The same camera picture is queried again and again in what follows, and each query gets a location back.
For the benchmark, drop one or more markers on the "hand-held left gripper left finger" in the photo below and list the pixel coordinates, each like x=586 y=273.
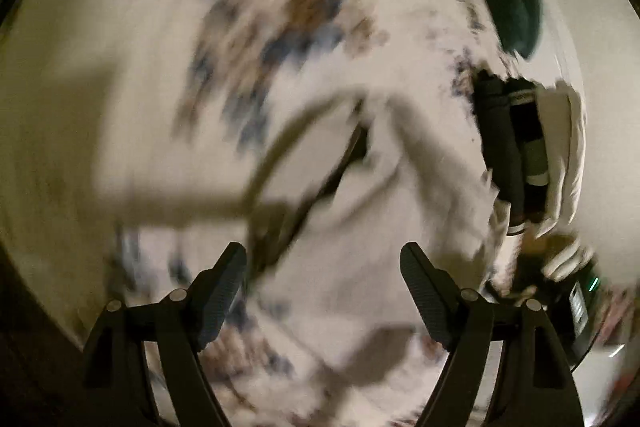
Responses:
x=220 y=297

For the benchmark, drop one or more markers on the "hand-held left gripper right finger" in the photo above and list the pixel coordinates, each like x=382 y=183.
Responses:
x=425 y=297

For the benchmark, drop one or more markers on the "white cloth garment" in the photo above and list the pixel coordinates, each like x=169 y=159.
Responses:
x=400 y=187

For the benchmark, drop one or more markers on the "white folded cloth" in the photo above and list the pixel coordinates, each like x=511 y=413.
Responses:
x=562 y=147

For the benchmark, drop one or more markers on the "black ribbed folded cloth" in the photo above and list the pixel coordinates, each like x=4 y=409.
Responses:
x=497 y=147

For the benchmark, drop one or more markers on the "black and grey folded cloth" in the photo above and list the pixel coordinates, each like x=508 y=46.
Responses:
x=532 y=147

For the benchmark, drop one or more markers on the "floral printed blanket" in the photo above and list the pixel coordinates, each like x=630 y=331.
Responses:
x=150 y=57

